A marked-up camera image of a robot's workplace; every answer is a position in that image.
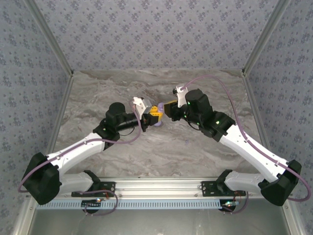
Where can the purple round earbud case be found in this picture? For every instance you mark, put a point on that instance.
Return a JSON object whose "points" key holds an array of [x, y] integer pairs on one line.
{"points": [[161, 106]]}

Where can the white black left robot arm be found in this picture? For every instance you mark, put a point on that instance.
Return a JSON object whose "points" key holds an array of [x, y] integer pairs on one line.
{"points": [[78, 151]]}

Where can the small circuit board with LEDs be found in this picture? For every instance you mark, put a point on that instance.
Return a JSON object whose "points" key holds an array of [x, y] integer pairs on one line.
{"points": [[91, 203], [230, 205]]}

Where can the grey metal panel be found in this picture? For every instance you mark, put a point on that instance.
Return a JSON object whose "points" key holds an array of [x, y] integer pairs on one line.
{"points": [[156, 222]]}

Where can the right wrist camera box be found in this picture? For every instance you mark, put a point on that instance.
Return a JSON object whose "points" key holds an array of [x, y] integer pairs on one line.
{"points": [[181, 98]]}

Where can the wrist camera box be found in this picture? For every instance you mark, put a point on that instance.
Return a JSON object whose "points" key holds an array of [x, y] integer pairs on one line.
{"points": [[181, 98], [140, 102]]}

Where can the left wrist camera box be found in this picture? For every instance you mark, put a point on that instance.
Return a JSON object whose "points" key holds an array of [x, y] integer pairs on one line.
{"points": [[140, 102]]}

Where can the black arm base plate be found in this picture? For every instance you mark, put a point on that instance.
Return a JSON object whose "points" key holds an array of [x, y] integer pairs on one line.
{"points": [[110, 184], [207, 189]]}

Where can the wide aluminium mounting rail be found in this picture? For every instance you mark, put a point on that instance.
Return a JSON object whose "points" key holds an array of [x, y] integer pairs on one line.
{"points": [[156, 188]]}

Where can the aluminium frame post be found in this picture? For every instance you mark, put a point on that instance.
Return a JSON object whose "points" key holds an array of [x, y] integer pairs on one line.
{"points": [[50, 36], [292, 218], [266, 36], [22, 220]]}

